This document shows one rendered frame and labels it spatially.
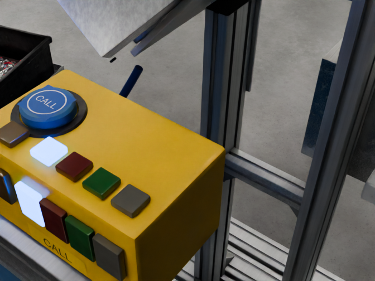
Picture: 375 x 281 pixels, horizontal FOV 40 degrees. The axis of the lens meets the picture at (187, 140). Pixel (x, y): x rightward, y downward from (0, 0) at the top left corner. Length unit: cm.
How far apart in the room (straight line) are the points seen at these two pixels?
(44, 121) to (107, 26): 36
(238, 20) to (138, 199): 59
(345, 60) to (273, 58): 166
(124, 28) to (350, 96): 34
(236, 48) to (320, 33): 177
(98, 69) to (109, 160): 198
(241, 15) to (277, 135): 116
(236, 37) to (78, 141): 56
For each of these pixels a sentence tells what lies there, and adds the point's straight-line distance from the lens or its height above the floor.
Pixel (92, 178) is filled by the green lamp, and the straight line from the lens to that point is 33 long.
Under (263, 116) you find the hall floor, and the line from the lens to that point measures 208.
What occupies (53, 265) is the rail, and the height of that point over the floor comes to 86.
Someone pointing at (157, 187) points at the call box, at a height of 107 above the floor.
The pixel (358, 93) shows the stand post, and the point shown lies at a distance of 79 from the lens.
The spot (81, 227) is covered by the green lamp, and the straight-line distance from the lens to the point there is 33.
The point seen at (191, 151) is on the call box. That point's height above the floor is 107.
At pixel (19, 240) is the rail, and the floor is 86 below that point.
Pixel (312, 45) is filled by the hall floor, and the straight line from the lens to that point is 255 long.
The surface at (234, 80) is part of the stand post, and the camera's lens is 94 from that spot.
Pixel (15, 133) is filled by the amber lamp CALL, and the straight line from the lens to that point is 37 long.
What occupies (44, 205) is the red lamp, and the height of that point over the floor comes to 106.
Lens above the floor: 132
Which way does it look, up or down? 43 degrees down
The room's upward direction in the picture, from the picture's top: 1 degrees clockwise
